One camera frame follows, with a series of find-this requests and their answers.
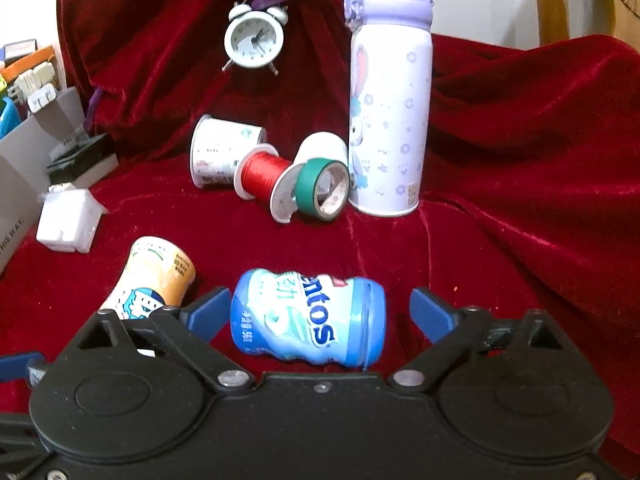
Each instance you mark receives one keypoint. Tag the lavender rabbit thermos bottle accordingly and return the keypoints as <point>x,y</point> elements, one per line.
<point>390,110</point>

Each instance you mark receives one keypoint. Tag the red thread spool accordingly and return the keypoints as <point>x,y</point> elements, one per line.
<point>260,175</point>

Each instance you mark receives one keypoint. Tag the white pack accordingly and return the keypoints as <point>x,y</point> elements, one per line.
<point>67,220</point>

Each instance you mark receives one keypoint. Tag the grey cardboard box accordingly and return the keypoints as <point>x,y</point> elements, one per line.
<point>30,160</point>

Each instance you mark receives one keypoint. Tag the white plug adapter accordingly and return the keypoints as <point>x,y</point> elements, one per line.
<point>42,97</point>

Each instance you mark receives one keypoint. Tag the wooden chair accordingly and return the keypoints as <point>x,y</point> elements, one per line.
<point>580,0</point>

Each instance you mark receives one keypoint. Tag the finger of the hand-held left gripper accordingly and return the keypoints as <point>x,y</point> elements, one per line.
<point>15,366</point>

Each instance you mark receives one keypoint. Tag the dark foil packet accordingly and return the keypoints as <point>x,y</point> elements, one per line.
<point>75,150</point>

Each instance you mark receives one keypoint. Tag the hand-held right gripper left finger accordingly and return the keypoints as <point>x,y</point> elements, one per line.
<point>207,312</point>

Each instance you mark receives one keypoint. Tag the blue gum bottle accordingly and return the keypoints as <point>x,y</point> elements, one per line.
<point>305,317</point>

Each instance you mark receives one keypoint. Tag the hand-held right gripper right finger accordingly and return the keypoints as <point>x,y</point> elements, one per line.
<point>431,312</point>

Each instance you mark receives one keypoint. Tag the orange and white gum bottle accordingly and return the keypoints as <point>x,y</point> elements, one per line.
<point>152,275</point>

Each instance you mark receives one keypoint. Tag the white round jar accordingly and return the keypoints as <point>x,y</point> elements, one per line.
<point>322,147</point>

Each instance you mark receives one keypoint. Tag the white twin-bell alarm clock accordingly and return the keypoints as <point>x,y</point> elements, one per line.
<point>252,37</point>

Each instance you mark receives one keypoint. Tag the green tape roll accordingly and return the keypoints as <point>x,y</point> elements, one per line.
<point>320,190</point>

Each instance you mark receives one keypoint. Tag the blue plastic item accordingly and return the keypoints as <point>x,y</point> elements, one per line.
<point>7,117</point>

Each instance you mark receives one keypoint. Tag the orange flat box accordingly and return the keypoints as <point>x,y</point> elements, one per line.
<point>27,60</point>

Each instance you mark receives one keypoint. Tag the white printed plastic cup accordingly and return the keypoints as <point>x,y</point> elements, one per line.
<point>222,152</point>

